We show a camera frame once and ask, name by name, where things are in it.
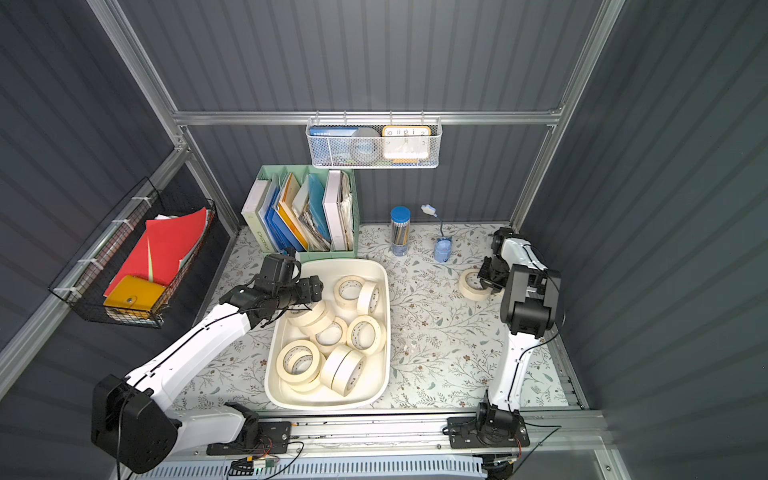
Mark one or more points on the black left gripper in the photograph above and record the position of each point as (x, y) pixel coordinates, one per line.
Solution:
(303, 291)

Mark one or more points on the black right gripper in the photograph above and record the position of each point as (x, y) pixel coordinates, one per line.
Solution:
(491, 273)

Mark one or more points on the cream masking tape roll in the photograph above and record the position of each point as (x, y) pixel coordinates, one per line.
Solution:
(347, 291)
(367, 335)
(470, 286)
(299, 362)
(308, 386)
(342, 369)
(314, 319)
(331, 337)
(368, 298)

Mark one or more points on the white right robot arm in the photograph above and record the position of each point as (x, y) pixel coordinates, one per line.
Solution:
(528, 310)

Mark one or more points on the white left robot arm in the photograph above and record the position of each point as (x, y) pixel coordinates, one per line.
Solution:
(131, 416)

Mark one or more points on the white plastic storage box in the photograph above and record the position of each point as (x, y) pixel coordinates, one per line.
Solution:
(375, 375)

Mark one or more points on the blue box in basket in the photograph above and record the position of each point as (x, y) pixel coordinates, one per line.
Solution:
(330, 145)

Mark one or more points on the clear tape roll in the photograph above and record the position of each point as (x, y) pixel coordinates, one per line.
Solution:
(365, 146)

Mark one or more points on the blue folder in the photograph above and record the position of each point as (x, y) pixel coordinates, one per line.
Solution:
(284, 238)

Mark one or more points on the white book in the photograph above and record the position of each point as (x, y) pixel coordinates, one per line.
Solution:
(250, 213)

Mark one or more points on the orange folder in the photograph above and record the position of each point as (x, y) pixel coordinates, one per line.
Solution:
(287, 193)

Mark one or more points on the green file organizer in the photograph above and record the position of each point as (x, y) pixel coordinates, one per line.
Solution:
(318, 248)

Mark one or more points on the floral table mat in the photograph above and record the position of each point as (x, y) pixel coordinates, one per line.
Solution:
(445, 348)

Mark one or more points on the white binder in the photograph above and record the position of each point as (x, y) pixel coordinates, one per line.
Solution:
(332, 208)

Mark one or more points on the teal folder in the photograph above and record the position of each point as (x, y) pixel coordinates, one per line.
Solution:
(316, 195)

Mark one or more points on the blue lid pencil jar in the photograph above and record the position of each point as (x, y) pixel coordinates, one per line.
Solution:
(400, 217)

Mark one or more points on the red folder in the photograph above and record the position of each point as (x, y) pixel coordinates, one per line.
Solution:
(164, 248)

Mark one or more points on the yellow wallet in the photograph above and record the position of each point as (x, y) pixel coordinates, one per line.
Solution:
(134, 294)

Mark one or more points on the orange white clock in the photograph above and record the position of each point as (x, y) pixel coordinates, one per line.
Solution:
(406, 143)

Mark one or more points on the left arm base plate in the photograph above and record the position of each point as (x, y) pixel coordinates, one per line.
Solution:
(256, 438)

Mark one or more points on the black wire wall basket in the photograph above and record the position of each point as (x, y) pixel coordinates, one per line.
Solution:
(82, 288)

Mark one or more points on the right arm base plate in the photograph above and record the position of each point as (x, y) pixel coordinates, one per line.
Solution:
(466, 433)

